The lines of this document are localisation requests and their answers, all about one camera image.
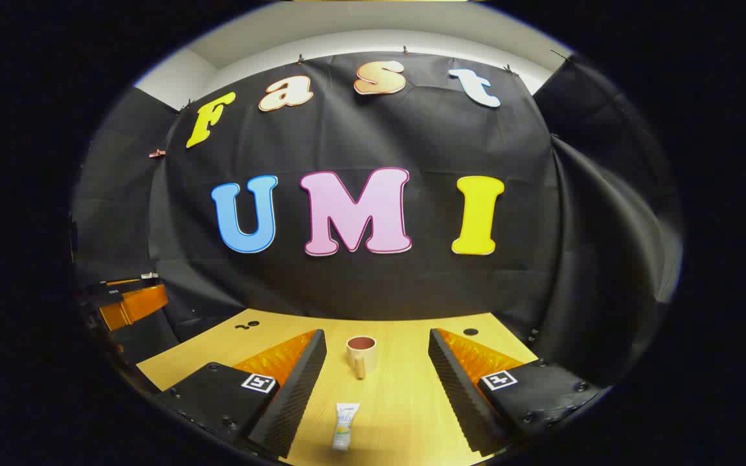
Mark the wooden desktop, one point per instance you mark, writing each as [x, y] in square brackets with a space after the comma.
[399, 401]

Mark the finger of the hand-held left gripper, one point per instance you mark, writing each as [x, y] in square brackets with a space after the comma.
[133, 305]
[124, 283]

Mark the beige cup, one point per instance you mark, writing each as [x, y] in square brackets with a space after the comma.
[353, 355]

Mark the white toothpaste tube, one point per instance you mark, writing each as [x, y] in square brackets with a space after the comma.
[345, 424]

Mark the black backdrop cloth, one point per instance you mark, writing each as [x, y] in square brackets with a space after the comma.
[347, 142]

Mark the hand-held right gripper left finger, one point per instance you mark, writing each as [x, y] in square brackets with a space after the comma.
[295, 401]

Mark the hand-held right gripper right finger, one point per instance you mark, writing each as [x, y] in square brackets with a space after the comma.
[457, 395]

